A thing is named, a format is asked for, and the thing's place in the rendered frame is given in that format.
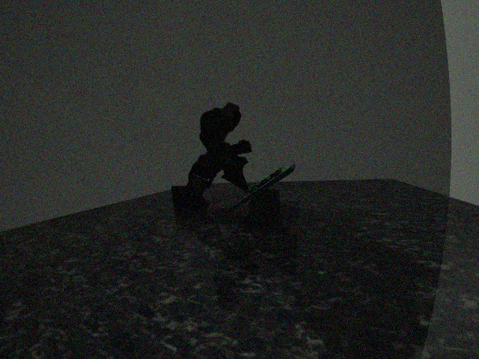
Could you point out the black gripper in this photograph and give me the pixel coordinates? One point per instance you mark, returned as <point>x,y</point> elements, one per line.
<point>233,168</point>

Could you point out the blue-grey switch panel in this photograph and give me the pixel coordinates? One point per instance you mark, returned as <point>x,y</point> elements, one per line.
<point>265,201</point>

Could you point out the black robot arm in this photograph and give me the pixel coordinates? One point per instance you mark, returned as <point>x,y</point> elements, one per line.
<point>215,125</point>

